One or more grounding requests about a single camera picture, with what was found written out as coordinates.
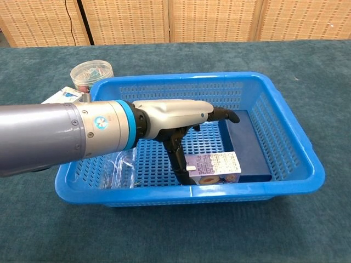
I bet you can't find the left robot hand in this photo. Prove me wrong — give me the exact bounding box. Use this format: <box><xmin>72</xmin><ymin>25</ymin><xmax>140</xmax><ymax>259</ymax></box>
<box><xmin>133</xmin><ymin>99</ymin><xmax>241</xmax><ymax>186</ymax></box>

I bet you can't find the small purple snack packet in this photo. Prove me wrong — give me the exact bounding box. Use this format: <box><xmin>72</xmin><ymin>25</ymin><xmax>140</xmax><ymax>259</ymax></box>
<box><xmin>184</xmin><ymin>151</ymin><xmax>242</xmax><ymax>186</ymax></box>

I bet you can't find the clear water bottle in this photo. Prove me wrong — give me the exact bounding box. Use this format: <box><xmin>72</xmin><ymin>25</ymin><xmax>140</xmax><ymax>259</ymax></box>
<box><xmin>100</xmin><ymin>150</ymin><xmax>137</xmax><ymax>190</ymax></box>

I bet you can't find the dark blue long box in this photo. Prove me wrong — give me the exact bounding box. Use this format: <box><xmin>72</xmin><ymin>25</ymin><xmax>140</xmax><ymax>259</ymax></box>
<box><xmin>225</xmin><ymin>109</ymin><xmax>273</xmax><ymax>183</ymax></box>

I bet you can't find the round clear container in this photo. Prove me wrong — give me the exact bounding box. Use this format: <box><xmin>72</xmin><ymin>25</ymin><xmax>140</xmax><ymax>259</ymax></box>
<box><xmin>70</xmin><ymin>60</ymin><xmax>115</xmax><ymax>95</ymax></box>

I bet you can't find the white red carton box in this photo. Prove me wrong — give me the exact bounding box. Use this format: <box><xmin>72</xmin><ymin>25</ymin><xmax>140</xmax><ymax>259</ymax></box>
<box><xmin>41</xmin><ymin>86</ymin><xmax>84</xmax><ymax>105</ymax></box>

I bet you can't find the blue plastic basket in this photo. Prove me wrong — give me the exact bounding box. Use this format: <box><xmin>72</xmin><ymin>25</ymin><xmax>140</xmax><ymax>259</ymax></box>
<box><xmin>54</xmin><ymin>71</ymin><xmax>326</xmax><ymax>208</ymax></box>

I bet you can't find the bamboo folding screen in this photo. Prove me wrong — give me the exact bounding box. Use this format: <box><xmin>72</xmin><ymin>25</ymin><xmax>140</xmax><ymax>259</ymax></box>
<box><xmin>0</xmin><ymin>0</ymin><xmax>351</xmax><ymax>48</ymax></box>

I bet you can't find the teal table mat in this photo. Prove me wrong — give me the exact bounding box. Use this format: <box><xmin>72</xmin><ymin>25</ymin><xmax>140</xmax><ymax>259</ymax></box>
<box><xmin>0</xmin><ymin>39</ymin><xmax>351</xmax><ymax>263</ymax></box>

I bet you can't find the black tripod pole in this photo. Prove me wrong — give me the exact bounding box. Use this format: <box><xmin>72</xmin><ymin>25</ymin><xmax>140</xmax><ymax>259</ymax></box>
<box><xmin>76</xmin><ymin>0</ymin><xmax>95</xmax><ymax>46</ymax></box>

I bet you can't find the thin black hanging cable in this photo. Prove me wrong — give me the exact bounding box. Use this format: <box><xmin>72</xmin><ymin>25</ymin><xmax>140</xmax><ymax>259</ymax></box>
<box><xmin>64</xmin><ymin>0</ymin><xmax>77</xmax><ymax>46</ymax></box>

